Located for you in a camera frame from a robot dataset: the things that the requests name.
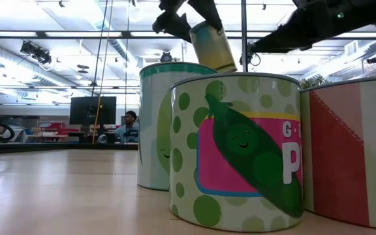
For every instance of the polka-dot green peas can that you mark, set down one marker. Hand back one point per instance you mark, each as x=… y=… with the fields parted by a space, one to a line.
x=233 y=147

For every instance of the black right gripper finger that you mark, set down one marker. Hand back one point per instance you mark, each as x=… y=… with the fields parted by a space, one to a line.
x=282 y=40

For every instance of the red workbench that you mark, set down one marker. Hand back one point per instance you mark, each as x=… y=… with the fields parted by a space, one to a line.
x=55 y=126

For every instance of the pale can smiling pea pod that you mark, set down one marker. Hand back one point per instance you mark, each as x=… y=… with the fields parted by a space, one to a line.
x=155 y=130

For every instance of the green potted plant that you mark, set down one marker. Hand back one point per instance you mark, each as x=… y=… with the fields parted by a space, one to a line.
x=315 y=82

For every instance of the tall corn can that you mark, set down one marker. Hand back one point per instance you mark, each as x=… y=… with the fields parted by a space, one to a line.
x=212 y=49

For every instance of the red and cream label can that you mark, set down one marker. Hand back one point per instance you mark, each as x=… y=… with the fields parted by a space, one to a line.
x=338 y=156

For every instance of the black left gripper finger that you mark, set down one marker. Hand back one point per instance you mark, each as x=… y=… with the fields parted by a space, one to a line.
x=173 y=25
x=207 y=11

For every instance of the large black display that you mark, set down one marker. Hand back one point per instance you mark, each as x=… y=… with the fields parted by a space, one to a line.
x=87 y=111

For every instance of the black aluminium table frame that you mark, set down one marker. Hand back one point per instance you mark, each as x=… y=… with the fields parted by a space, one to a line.
x=60 y=147

